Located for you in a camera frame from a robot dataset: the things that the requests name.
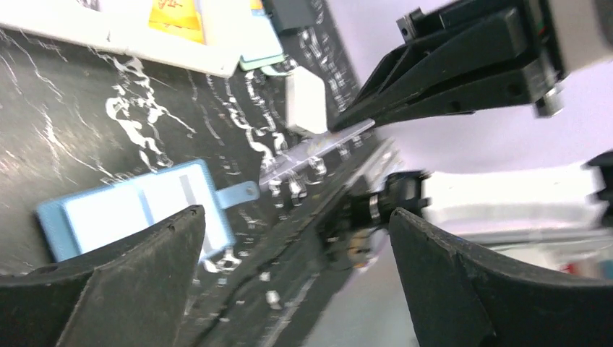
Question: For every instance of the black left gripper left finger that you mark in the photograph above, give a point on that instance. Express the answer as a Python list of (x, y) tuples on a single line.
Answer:
[(132, 292)]

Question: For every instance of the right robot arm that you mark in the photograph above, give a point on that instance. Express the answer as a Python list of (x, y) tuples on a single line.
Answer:
[(525, 205)]

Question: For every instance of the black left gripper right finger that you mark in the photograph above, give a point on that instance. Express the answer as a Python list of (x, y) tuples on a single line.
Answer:
[(461, 294)]

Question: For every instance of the clear white card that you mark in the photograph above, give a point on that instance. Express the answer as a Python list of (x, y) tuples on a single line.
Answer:
[(297, 157)]

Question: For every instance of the white power bank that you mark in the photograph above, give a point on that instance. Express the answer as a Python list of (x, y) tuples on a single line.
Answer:
[(306, 105)]

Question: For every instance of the black flat sleeve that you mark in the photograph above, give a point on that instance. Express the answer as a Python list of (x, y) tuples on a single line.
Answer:
[(290, 16)]

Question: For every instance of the blue leather card holder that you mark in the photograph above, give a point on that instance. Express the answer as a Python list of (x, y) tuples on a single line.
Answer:
[(79, 223)]

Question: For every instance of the orange card in tray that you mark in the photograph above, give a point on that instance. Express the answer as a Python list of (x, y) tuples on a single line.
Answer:
[(177, 17)]

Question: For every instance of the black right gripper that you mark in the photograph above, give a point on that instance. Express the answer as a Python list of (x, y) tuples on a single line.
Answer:
[(471, 56)]

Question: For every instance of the green open card holder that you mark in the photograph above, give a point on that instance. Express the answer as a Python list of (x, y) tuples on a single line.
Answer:
[(263, 48)]

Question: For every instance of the white divided plastic tray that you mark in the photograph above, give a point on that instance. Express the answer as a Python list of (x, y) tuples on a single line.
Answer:
[(70, 22)]

